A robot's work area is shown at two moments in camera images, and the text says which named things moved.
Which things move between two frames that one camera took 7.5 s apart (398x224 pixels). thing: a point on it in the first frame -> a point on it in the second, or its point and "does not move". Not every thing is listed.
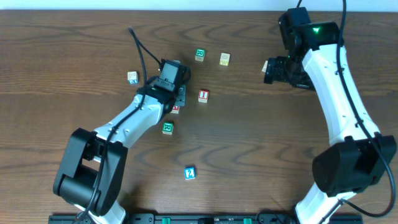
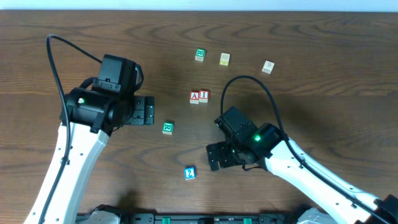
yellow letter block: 224,59 does not move
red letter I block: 203,96 does not move
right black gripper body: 268,71 -> 218,154
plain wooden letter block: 265,66 does not move
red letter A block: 175,109 -> 194,97
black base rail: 208,219 does not move
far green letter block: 199,55 does not move
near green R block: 168,127 does not move
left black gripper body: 181,96 -> 143,111
